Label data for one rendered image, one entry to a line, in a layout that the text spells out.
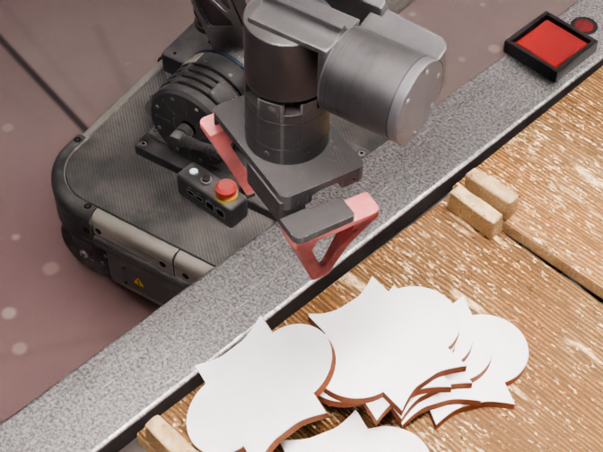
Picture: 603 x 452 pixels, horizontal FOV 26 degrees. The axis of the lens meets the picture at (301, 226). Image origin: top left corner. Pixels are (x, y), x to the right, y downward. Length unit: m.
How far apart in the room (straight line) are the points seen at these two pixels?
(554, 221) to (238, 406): 0.39
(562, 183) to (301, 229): 0.54
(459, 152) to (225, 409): 0.43
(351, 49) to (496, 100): 0.68
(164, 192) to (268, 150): 1.42
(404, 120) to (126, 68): 2.11
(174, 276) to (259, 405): 1.11
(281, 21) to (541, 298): 0.53
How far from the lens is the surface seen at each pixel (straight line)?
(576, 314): 1.26
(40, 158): 2.72
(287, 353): 1.14
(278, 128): 0.86
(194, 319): 1.26
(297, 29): 0.81
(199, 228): 2.22
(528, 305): 1.25
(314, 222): 0.87
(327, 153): 0.89
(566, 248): 1.31
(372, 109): 0.79
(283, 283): 1.28
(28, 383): 2.36
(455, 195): 1.30
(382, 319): 1.17
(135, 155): 2.35
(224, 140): 0.95
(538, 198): 1.35
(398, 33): 0.82
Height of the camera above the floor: 1.92
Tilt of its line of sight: 49 degrees down
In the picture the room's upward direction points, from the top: straight up
